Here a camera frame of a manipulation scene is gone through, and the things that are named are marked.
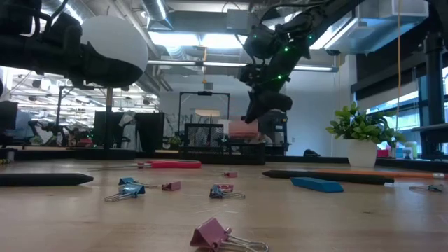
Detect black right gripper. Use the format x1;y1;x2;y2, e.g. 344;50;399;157
244;61;295;124

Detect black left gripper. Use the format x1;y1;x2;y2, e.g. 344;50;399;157
0;13;118;80

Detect pink sticky note pad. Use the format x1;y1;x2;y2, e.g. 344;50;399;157
228;120;259;139

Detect long black pen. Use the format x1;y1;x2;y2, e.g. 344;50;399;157
262;169;396;186

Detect blue eraser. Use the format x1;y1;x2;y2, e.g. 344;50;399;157
290;176;345;194

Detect thick black marker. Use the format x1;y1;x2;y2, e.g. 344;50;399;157
0;172;95;187

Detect blue binder clip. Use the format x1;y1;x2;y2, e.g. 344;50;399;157
209;185;246;200
104;183;146;203
118;176;141;186

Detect black mesh desk organizer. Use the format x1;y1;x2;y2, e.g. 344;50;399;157
178;122;266;166

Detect white globe table lamp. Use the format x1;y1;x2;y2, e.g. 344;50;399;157
66;15;150;161

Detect black background cabinet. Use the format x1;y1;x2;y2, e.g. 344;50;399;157
258;110;290;155

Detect white cylindrical object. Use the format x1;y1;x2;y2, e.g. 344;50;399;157
217;118;230;136

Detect background robot arms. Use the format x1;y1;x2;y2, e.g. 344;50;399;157
27;120;94;148

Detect person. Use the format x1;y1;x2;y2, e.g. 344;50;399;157
118;111;143;152

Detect black room partition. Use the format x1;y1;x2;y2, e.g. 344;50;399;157
92;111;165;153

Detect green plant in white pot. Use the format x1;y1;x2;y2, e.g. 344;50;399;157
325;101;407;168

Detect black computer monitor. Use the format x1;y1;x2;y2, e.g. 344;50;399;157
0;101;18;130

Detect pale green container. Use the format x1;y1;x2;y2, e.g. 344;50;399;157
402;141;419;159

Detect black room pillar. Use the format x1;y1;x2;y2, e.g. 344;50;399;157
419;31;448;161

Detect teal binder clip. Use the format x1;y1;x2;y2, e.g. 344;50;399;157
408;184;444;193

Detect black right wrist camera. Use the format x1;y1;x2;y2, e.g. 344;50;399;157
239;64;267;91

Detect black background camera frame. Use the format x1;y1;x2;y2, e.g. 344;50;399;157
178;90;231;124

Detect black aluminium table frame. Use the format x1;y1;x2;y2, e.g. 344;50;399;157
0;146;448;173

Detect yellow hanging cord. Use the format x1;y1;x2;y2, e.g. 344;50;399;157
394;0;403;131

